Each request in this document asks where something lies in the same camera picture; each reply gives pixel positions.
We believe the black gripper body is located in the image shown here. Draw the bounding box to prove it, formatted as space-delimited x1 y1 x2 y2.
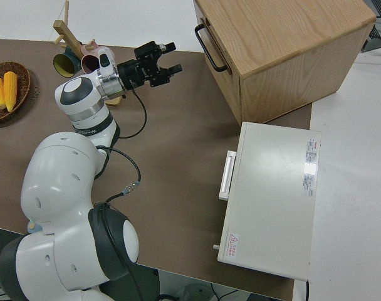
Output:
118 40 171 91

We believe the black drawer handle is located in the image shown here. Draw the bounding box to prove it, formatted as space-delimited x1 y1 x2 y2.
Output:
194 24 229 73

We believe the wooden drawer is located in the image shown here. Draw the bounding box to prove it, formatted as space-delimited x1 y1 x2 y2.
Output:
193 0 242 125

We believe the pink mug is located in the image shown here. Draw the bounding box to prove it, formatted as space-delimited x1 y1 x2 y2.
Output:
80 45 115 73

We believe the brown table mat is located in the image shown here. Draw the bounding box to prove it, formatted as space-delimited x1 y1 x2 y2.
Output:
0 38 313 301

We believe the dark teal mug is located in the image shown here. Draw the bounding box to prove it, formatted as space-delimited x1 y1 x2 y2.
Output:
53 43 83 78

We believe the wooden mug tree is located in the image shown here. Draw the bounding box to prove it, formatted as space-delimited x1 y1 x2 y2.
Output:
52 0 126 107

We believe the light wooden cabinet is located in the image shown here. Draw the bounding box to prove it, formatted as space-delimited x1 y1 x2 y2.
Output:
193 0 377 125

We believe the brown wicker basket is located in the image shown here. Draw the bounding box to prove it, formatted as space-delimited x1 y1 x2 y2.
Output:
0 61 31 124

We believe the white toaster oven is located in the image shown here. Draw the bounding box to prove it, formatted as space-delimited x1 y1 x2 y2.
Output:
212 121 322 282

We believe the black mesh object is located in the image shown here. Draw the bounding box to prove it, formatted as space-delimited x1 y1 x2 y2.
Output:
361 17 381 53

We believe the dark grey round base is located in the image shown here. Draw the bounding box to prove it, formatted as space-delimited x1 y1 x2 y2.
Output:
135 266 162 301

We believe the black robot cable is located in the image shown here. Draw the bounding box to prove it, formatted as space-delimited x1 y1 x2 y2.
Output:
93 87 147 301

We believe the white oven door handle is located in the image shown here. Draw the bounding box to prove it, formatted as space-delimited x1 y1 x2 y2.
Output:
218 150 237 201

